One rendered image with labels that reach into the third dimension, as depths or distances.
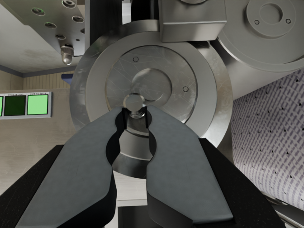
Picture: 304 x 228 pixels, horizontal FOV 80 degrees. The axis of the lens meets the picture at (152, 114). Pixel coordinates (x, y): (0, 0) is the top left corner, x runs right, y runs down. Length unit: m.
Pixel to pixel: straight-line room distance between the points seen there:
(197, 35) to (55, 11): 0.34
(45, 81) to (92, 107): 3.59
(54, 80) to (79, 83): 3.45
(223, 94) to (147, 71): 0.07
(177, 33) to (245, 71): 0.08
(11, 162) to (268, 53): 0.59
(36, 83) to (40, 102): 3.31
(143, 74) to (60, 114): 0.42
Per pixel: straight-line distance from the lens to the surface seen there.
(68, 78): 2.47
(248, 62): 0.20
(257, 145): 0.36
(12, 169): 0.61
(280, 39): 0.23
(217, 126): 0.17
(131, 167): 0.16
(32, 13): 0.48
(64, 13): 0.46
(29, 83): 3.98
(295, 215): 0.45
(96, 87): 0.17
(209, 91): 0.17
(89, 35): 0.21
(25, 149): 0.59
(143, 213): 0.61
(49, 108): 0.56
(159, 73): 0.15
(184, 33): 0.17
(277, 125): 0.31
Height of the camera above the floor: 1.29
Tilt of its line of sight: 8 degrees down
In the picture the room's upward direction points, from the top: 177 degrees clockwise
